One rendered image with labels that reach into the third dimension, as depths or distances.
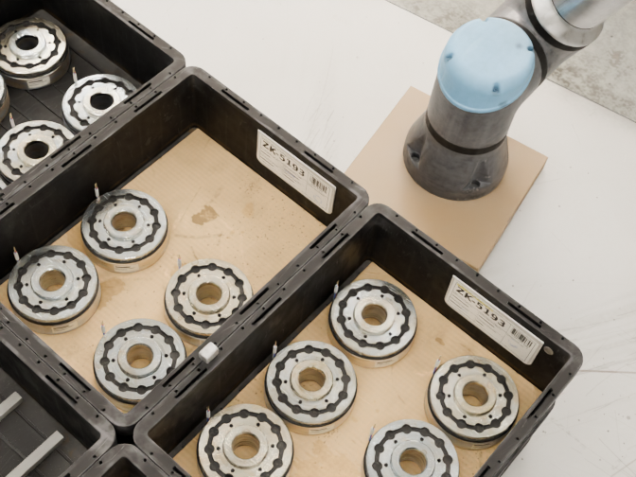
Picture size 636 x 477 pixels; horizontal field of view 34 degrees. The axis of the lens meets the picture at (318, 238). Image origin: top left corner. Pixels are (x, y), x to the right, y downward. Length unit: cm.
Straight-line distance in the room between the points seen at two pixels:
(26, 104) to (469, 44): 59
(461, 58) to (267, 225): 32
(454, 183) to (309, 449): 47
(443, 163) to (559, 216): 21
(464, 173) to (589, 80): 130
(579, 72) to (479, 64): 140
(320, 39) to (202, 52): 19
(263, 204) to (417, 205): 25
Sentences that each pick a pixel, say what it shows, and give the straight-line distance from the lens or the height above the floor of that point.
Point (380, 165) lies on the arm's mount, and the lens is 149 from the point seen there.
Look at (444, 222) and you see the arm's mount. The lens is 145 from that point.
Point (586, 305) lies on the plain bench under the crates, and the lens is 147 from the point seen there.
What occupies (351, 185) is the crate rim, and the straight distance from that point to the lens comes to 121.
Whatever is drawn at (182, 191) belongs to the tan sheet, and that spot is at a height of 83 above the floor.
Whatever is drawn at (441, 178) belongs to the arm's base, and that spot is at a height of 76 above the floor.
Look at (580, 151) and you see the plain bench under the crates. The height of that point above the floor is 70.
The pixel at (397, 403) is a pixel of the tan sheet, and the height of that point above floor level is 83.
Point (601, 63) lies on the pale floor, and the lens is 276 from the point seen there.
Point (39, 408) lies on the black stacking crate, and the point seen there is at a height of 83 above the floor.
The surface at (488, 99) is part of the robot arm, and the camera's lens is 133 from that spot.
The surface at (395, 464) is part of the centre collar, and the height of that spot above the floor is 87.
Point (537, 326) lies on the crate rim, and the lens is 116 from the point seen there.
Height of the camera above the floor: 191
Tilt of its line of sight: 57 degrees down
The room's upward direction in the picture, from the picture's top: 8 degrees clockwise
